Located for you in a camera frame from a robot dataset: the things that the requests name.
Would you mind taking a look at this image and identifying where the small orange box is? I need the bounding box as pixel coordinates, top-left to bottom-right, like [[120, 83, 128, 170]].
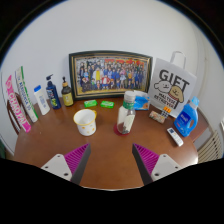
[[160, 105, 173, 119]]

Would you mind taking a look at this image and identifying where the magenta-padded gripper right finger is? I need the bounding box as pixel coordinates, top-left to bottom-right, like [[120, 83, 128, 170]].
[[131, 143, 184, 186]]

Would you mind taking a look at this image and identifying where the white bottle with blue cap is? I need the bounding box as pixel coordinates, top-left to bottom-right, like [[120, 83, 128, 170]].
[[33, 85, 51, 116]]

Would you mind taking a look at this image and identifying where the white mug with yellow rim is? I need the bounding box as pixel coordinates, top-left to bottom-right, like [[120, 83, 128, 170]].
[[73, 108, 98, 137]]

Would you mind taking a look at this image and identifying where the white and green long box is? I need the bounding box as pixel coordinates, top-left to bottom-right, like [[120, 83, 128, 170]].
[[14, 65, 39, 123]]

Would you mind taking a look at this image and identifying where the small snack packet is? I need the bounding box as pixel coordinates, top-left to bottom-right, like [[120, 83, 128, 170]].
[[148, 110, 166, 124]]

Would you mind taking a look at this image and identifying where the pink long box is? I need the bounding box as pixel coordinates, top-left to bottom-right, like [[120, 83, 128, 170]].
[[3, 74, 32, 134]]

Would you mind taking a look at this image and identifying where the clear green-labelled drink bottle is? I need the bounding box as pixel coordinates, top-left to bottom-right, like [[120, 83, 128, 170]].
[[116, 90, 137, 135]]

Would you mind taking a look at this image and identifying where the blue tissue pack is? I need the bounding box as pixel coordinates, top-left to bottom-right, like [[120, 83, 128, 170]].
[[133, 90, 151, 111]]

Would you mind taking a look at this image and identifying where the blue detergent bottle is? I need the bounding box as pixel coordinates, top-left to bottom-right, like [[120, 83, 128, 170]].
[[173, 96, 200, 138]]

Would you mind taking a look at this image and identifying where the brown yellow-labelled pump bottle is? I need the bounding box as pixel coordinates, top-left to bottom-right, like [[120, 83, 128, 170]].
[[61, 76, 74, 108]]

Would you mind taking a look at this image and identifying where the white paper gift bag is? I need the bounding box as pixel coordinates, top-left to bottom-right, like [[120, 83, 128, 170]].
[[147, 50, 198, 118]]

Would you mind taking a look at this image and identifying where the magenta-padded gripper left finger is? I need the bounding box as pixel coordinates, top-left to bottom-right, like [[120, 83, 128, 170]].
[[40, 143, 92, 186]]

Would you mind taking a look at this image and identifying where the dark blue pump bottle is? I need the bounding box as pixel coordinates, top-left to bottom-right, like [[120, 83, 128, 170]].
[[45, 73, 62, 110]]

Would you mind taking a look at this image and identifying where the white radiator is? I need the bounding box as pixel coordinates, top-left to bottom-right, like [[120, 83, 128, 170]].
[[197, 129, 223, 164]]

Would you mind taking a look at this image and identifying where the white remote control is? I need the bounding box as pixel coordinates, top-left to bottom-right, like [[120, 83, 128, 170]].
[[166, 127, 185, 147]]

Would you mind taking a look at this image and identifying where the framed group photo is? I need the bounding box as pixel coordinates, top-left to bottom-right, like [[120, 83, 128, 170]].
[[68, 50, 154, 101]]

